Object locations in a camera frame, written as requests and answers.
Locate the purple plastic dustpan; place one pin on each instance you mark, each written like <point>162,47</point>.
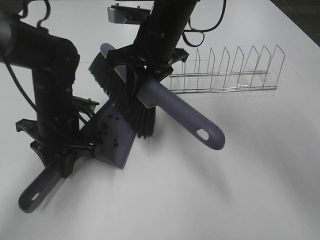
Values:
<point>41,186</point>

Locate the chrome wire dish rack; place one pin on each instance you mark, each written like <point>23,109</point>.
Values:
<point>237,71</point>

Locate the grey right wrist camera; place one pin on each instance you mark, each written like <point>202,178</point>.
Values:
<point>127,15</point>

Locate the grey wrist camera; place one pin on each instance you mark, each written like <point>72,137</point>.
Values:
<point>84,104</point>
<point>127,15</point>

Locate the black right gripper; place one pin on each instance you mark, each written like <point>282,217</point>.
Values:
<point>126,64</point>

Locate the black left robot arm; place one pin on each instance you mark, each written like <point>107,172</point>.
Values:
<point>53,62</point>

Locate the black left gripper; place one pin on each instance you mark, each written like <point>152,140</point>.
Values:
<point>64,140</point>

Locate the purple hand brush black bristles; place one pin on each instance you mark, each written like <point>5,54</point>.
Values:
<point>140,111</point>

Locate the pile of coffee beans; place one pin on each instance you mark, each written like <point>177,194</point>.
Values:
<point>103,132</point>

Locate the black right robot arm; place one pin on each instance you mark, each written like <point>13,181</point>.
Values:
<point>154,49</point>

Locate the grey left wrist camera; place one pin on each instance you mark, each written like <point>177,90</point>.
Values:
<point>84,104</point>

